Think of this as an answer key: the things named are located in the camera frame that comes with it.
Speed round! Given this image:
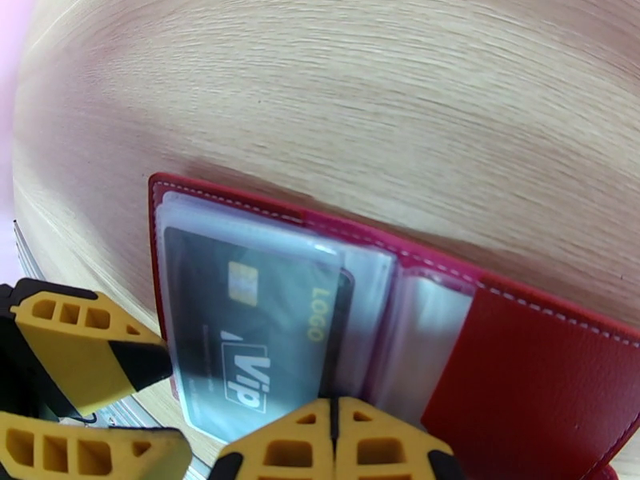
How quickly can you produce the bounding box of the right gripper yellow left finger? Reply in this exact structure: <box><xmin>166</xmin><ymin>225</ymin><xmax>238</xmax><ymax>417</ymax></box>
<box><xmin>202</xmin><ymin>397</ymin><xmax>335</xmax><ymax>480</ymax></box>

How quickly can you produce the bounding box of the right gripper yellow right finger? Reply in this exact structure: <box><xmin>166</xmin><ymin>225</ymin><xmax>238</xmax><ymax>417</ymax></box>
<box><xmin>338</xmin><ymin>397</ymin><xmax>471</xmax><ymax>480</ymax></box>

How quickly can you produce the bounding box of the black VIP credit card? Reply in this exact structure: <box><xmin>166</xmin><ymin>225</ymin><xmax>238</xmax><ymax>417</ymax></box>
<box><xmin>163</xmin><ymin>226</ymin><xmax>355</xmax><ymax>440</ymax></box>

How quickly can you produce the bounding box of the red leather card holder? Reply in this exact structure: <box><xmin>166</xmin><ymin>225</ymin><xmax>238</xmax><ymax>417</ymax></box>
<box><xmin>148</xmin><ymin>172</ymin><xmax>640</xmax><ymax>480</ymax></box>

